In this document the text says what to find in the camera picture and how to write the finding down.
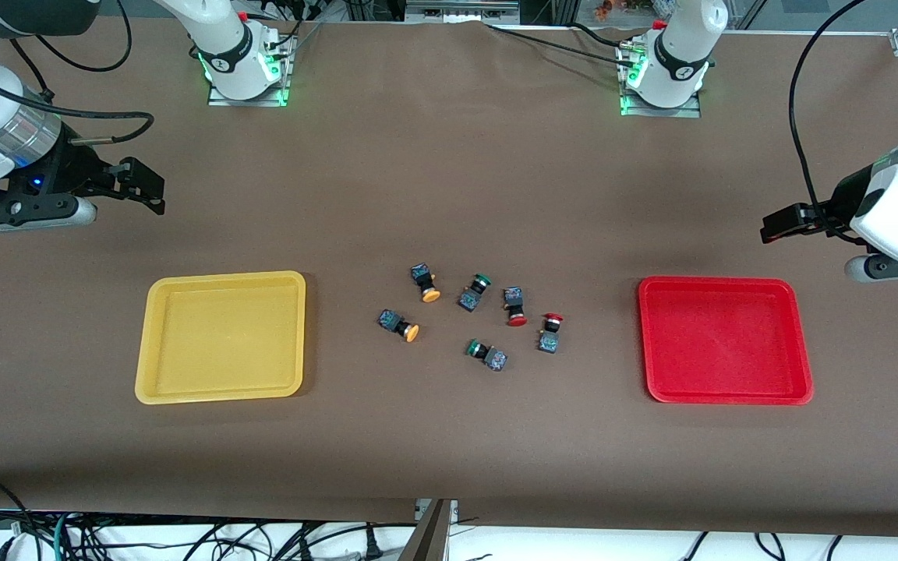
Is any white table bracket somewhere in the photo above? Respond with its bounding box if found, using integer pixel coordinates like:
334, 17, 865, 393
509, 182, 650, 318
415, 499, 459, 524

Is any short black table cable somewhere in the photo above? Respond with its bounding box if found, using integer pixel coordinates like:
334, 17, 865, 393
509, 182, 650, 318
570, 22, 633, 49

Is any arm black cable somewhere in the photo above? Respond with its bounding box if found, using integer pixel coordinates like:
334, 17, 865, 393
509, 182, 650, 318
0, 0, 155, 145
789, 0, 875, 246

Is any metal table post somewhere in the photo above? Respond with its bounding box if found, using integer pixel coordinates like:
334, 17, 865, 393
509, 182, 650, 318
398, 499, 454, 561

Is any black cable tangle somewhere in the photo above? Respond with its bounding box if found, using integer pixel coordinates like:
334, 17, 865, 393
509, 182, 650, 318
67, 518, 364, 561

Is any green push button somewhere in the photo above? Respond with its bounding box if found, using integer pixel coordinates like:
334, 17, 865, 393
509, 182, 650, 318
457, 273, 493, 312
465, 339, 509, 372

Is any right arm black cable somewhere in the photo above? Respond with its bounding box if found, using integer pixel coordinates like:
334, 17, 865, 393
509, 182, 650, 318
0, 0, 155, 145

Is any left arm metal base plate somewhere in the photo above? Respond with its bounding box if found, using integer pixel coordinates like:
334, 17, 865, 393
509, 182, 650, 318
619, 43, 703, 119

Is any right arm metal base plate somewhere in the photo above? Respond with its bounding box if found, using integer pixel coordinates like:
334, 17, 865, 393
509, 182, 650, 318
207, 35, 298, 108

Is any red push button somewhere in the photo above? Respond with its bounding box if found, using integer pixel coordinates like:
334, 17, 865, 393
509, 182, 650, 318
503, 286, 529, 327
537, 312, 564, 355

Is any red plastic tray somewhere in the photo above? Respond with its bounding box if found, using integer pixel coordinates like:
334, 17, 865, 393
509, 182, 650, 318
637, 276, 815, 407

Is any yellow push button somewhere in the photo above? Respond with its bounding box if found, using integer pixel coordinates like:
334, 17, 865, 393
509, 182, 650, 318
377, 309, 420, 344
410, 263, 442, 304

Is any long black table cable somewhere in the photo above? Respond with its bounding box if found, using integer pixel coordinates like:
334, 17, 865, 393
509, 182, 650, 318
484, 22, 637, 67

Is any yellow plastic tray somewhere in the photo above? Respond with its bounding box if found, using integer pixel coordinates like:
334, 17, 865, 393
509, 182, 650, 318
134, 270, 307, 406

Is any aluminium frame rail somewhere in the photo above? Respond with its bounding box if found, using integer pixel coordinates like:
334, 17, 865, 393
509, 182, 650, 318
405, 0, 521, 26

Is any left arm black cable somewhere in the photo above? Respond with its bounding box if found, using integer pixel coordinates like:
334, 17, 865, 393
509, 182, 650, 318
789, 0, 875, 246

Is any brown table cover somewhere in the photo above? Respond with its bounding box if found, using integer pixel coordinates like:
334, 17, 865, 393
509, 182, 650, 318
0, 16, 898, 538

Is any green cable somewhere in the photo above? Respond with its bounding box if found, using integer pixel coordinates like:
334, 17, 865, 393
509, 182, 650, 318
51, 512, 76, 561

